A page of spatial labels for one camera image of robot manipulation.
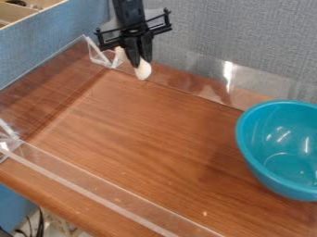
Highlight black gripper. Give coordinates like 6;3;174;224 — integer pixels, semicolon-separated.
94;0;171;68

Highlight white plush mushroom toy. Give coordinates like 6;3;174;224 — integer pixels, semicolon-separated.
115;46;153;81

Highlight blue plastic bowl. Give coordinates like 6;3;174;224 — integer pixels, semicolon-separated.
236;100;317;202

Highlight clear acrylic left barrier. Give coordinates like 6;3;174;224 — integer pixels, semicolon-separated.
0;34;91;94

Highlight clear acrylic barrier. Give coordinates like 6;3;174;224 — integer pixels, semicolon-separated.
0;34;91;94
0;119;225;237
149;38;317;110

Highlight clear acrylic back barrier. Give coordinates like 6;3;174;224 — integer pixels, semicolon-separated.
149;38;317;110

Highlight wooden shelf box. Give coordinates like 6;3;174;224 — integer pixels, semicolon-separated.
0;0;70;31

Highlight clear acrylic front barrier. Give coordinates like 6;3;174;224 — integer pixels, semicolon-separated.
0;119;225;237

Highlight clear acrylic corner bracket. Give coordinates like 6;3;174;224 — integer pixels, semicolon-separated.
84;36;127;69

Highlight black floor cables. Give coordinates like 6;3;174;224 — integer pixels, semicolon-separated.
0;206;47;237

